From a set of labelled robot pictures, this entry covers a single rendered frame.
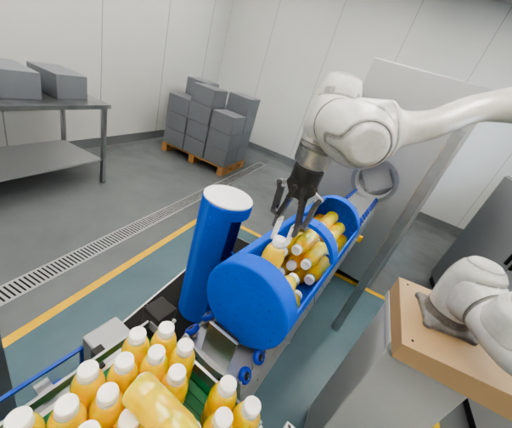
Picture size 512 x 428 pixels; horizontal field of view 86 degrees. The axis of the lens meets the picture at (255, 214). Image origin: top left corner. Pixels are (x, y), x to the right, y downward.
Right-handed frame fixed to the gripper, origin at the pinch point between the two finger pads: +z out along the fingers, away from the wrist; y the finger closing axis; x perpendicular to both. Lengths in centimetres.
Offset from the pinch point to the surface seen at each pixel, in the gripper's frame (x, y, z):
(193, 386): 26.1, -0.3, 42.1
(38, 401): 53, 20, 35
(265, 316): 10.4, -7.3, 20.2
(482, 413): -121, -135, 113
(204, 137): -273, 256, 84
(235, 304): 10.3, 2.2, 23.6
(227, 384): 29.4, -9.9, 24.2
